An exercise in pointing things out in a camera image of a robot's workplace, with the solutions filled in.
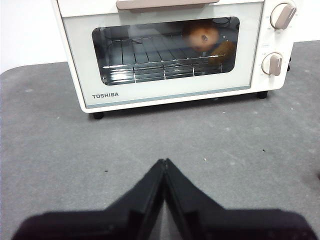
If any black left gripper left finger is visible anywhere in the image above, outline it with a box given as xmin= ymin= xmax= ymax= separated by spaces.
xmin=11 ymin=158 xmax=166 ymax=240

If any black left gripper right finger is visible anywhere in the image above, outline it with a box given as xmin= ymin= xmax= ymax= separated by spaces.
xmin=163 ymin=158 xmax=319 ymax=240

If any glass oven door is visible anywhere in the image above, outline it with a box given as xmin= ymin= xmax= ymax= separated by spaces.
xmin=56 ymin=0 xmax=265 ymax=109

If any beige oven knob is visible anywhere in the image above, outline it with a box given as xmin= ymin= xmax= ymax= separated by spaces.
xmin=270 ymin=2 xmax=298 ymax=32
xmin=261 ymin=52 xmax=284 ymax=77

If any white toaster oven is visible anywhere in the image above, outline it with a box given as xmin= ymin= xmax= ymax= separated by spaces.
xmin=51 ymin=0 xmax=298 ymax=120

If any metal wire oven rack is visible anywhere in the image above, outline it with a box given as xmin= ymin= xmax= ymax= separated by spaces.
xmin=101 ymin=37 xmax=226 ymax=85

